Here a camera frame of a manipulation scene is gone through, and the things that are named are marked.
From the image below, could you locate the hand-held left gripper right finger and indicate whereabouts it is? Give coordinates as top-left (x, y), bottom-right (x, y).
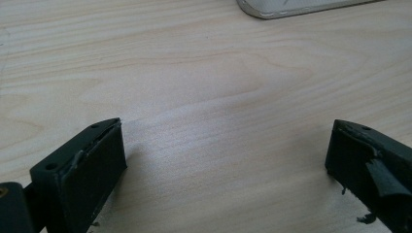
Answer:
top-left (325, 118), bottom-right (412, 233)

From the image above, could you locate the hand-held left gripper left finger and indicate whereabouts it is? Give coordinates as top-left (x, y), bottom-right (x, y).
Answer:
top-left (29, 117), bottom-right (128, 233)

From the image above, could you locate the white tray edge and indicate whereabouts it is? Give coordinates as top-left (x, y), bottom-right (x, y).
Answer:
top-left (235, 0), bottom-right (387, 20)

